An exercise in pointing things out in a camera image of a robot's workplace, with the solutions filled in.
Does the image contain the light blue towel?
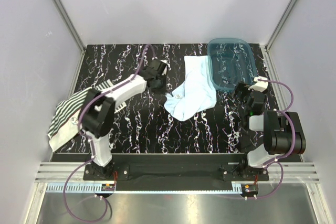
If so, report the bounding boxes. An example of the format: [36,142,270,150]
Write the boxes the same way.
[164,56,217,122]

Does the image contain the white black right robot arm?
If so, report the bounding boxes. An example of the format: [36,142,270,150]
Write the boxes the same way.
[234,78,307,180]

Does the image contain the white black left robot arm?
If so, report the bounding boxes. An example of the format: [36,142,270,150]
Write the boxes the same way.
[78,59,169,180]

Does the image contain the teal transparent plastic bin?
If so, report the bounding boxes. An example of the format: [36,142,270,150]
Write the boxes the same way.
[207,38,257,93]

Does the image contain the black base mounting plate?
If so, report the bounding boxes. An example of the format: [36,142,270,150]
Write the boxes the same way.
[83,154,269,193]

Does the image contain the green white striped towel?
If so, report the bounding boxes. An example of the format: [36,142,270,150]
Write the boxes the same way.
[47,79,127,151]

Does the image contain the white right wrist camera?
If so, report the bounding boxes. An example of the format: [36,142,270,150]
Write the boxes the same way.
[248,76,268,92]

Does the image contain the aluminium front rail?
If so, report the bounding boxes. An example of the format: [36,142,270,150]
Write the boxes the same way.
[35,162,319,184]

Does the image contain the white slotted cable duct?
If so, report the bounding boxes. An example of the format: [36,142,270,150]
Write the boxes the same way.
[46,181,243,194]

